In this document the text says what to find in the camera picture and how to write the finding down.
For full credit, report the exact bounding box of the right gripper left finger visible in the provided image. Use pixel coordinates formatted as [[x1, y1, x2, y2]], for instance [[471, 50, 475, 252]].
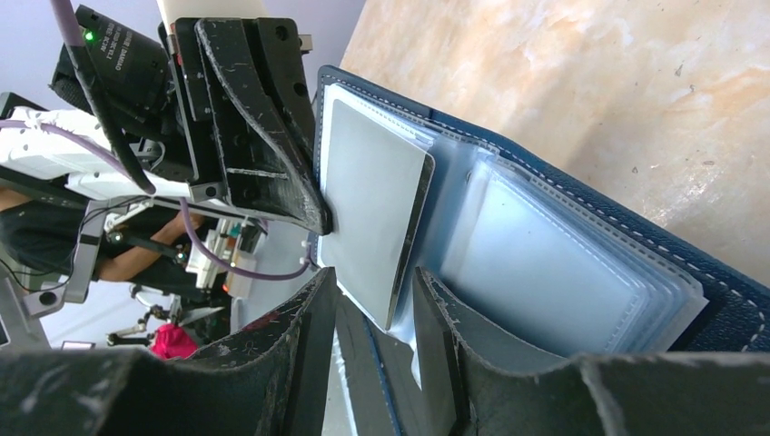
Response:
[[1, 268, 337, 435]]

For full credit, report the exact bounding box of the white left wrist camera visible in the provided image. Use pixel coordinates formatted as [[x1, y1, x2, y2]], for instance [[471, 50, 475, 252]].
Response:
[[156, 0, 269, 24]]

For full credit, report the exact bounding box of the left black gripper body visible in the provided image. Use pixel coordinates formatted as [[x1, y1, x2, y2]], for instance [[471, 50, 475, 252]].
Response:
[[51, 5, 225, 202]]

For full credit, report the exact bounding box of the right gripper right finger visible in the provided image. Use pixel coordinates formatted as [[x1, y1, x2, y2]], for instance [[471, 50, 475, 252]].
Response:
[[413, 268, 769, 435]]

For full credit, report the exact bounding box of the dark blue leather card holder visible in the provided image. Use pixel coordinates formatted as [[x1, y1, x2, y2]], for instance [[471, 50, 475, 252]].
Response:
[[314, 66, 769, 435]]

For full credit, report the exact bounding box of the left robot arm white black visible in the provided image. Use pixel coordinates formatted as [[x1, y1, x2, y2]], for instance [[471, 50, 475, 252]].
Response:
[[1, 1, 332, 234]]

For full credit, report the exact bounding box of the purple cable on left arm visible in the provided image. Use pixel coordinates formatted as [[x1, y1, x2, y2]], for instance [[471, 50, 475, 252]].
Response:
[[0, 0, 314, 282]]

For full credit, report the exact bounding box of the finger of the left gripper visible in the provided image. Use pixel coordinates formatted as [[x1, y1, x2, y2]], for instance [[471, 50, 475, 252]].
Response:
[[195, 17, 332, 234]]

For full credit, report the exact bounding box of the person in black shirt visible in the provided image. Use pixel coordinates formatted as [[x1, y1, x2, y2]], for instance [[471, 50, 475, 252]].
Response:
[[1, 187, 204, 300]]

